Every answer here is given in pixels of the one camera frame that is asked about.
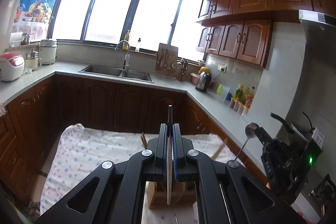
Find small white blender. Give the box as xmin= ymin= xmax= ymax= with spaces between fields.
xmin=25 ymin=49 xmax=42 ymax=71

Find steel kitchen sink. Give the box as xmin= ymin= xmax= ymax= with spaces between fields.
xmin=80 ymin=64 xmax=154 ymax=83

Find upper wooden wall cabinets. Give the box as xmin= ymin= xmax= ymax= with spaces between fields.
xmin=197 ymin=0 xmax=335 ymax=68

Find white cooking pot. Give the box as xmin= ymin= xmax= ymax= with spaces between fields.
xmin=39 ymin=39 xmax=57 ymax=65

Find dish drying rack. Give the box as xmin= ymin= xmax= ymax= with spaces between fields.
xmin=155 ymin=43 xmax=189 ymax=81

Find steel electric kettle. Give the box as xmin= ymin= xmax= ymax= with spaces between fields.
xmin=195 ymin=67 xmax=212 ymax=93

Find yellow dish soap bottle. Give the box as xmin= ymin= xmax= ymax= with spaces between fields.
xmin=122 ymin=30 xmax=130 ymax=50

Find metal chopstick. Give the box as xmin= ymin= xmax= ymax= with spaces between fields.
xmin=166 ymin=105 xmax=173 ymax=206

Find white dotted tablecloth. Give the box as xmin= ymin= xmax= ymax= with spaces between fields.
xmin=40 ymin=124 xmax=223 ymax=223

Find sink faucet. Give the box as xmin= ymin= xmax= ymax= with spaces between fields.
xmin=114 ymin=39 xmax=132 ymax=72

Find white red rice cooker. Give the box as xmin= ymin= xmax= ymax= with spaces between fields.
xmin=0 ymin=52 xmax=25 ymax=82

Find spice jar rack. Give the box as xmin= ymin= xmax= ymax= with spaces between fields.
xmin=229 ymin=84 xmax=256 ymax=115

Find green lid plastic container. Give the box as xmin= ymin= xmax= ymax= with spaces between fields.
xmin=216 ymin=84 xmax=230 ymax=103

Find wall power socket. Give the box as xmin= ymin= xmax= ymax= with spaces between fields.
xmin=217 ymin=64 xmax=227 ymax=73

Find range hood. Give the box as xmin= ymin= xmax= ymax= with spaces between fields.
xmin=298 ymin=10 xmax=336 ymax=68

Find wooden utensil holder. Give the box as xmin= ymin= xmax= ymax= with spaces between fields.
xmin=139 ymin=131 xmax=228 ymax=210

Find metal spoon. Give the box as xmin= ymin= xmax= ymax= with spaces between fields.
xmin=234 ymin=122 xmax=259 ymax=160

